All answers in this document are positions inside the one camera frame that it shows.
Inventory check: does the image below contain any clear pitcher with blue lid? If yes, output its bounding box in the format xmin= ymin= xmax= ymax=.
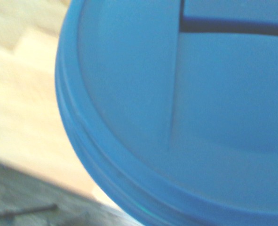
xmin=55 ymin=0 xmax=278 ymax=226

